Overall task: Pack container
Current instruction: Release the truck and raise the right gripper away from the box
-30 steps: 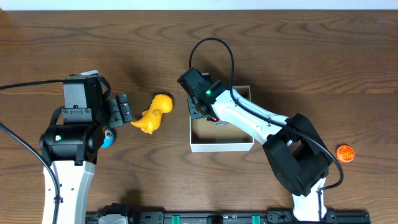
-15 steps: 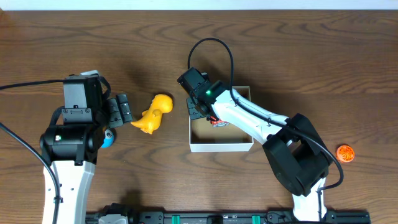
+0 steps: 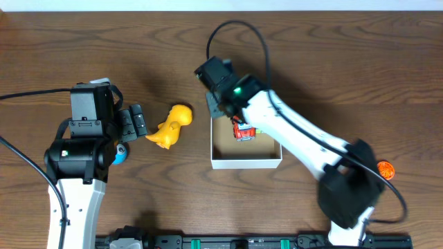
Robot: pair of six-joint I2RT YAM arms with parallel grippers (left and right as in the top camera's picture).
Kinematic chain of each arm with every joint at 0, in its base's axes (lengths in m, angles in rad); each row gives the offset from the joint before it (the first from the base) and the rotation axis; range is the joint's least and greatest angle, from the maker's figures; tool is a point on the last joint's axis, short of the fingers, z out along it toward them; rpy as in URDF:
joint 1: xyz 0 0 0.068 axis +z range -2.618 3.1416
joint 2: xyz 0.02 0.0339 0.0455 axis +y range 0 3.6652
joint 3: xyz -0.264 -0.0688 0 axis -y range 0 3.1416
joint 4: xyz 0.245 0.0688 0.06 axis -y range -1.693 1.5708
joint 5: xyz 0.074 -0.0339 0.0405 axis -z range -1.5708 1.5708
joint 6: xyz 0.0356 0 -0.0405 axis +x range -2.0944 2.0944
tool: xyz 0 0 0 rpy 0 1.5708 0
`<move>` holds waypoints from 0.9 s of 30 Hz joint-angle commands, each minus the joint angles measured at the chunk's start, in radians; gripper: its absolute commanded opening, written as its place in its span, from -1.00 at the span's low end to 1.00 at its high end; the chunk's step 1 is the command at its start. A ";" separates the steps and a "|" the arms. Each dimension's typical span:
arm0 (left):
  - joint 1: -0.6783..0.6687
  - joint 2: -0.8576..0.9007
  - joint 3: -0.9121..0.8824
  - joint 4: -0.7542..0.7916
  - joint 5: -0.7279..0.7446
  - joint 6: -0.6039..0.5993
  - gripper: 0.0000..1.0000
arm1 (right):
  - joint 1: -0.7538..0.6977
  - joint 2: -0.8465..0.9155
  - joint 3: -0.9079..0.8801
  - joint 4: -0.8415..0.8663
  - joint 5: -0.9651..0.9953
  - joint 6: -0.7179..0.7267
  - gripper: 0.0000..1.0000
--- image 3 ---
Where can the orange ridged round toy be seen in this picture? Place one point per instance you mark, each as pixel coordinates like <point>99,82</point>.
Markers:
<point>386,169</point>

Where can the orange dinosaur toy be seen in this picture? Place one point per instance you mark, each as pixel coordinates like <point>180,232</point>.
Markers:
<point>168,131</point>

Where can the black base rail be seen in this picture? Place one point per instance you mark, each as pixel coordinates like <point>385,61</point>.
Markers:
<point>133,237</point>

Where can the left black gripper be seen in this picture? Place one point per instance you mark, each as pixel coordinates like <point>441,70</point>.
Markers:
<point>128,124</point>

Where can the white cardboard box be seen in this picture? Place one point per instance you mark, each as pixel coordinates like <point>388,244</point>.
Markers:
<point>226,152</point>

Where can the red toy fire truck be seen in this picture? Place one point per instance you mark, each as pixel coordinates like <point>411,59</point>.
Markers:
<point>242,131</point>

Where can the blue ball toy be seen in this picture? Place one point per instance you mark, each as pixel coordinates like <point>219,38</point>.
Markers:
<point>121,154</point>

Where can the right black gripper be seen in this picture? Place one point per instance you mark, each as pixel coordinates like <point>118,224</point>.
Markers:
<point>214,104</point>

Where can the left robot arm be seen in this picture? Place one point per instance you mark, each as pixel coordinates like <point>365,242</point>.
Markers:
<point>78,160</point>

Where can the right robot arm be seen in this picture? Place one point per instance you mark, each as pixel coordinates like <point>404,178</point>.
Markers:
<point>349,182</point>

